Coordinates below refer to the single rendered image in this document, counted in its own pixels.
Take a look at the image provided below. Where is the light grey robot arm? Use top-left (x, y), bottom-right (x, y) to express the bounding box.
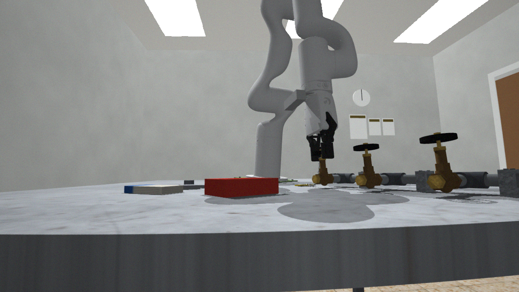
top-left (246, 0), bottom-right (358, 181)

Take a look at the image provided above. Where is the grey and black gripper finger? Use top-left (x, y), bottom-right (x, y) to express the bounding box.
top-left (307, 133), bottom-right (321, 161)
top-left (320, 112), bottom-right (337, 159)

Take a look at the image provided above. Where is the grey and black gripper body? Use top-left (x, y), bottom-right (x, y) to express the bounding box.
top-left (304, 92), bottom-right (338, 136)

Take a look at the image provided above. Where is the dark red rectangular block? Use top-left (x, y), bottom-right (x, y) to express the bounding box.
top-left (204, 178), bottom-right (279, 198)

